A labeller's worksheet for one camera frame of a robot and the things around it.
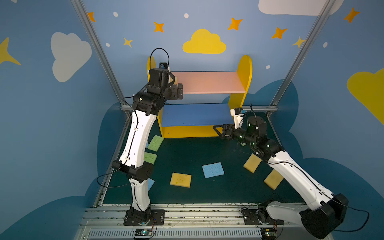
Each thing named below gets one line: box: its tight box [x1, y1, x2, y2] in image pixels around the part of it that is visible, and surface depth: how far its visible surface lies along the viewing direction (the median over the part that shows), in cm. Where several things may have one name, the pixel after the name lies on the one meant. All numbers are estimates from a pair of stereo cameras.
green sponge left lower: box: [143, 152, 158, 165], surface depth 97 cm
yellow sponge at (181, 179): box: [170, 172, 192, 188], surface depth 88 cm
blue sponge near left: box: [147, 177, 155, 192], surface depth 87 cm
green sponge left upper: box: [147, 135, 165, 152], surface depth 103 cm
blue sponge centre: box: [202, 162, 225, 179], surface depth 92 cm
